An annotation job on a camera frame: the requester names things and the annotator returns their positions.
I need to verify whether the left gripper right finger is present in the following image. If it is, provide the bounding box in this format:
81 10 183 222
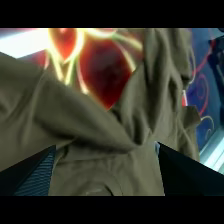
156 141 224 197

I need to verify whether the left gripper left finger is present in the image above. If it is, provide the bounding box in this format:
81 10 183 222
0 144 57 197

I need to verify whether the brown shirt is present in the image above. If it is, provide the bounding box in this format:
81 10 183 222
0 28 202 197

